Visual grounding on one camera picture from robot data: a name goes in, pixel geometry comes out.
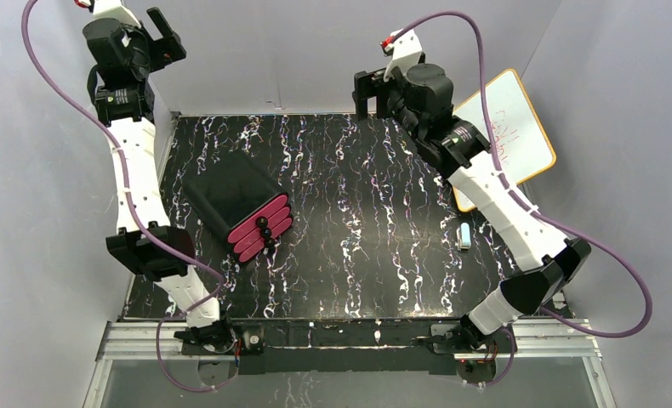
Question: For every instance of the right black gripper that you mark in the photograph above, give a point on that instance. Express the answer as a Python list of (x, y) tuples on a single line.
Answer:
[(367, 89)]

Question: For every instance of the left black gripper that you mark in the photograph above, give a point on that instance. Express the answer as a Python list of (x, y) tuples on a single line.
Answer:
[(163, 40)]

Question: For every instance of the black drawer organizer cabinet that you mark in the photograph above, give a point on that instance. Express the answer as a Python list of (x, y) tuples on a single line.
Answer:
[(230, 190)]

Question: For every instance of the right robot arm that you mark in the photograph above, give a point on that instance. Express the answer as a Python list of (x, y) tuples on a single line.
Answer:
[(419, 99)]

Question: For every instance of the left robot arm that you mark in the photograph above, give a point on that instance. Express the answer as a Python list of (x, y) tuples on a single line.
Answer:
[(146, 243)]

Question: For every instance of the white dry-erase board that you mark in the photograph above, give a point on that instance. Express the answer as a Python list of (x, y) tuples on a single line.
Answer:
[(523, 147)]

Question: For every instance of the light blue eraser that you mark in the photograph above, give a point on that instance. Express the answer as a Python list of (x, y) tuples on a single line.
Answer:
[(464, 239)]

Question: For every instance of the pink bottom drawer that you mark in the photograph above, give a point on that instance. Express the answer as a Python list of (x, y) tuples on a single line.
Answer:
[(258, 247)]

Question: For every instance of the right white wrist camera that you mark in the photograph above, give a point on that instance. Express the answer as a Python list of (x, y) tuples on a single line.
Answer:
[(404, 52)]

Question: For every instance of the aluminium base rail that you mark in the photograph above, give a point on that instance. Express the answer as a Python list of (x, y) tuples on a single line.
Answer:
[(542, 365)]

